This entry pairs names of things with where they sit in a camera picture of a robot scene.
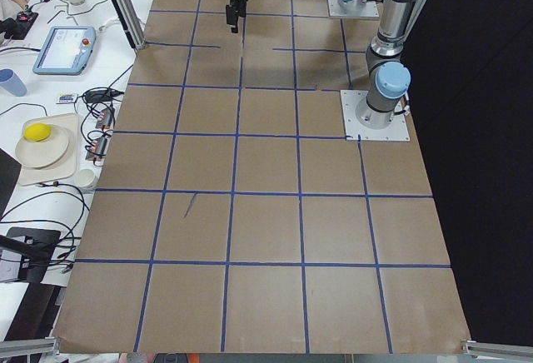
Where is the yellow lemon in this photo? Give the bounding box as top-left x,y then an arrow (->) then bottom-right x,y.
23,122 -> 52,142

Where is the blue plastic cup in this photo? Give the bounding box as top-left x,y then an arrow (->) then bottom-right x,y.
0,68 -> 27,97

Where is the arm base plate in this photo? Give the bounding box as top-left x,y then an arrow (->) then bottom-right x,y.
327,0 -> 380,21
340,90 -> 410,142

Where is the blue teach pendant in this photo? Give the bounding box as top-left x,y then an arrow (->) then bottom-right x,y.
32,26 -> 97,76

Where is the beige plate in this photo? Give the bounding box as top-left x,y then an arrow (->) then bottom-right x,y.
15,125 -> 69,168

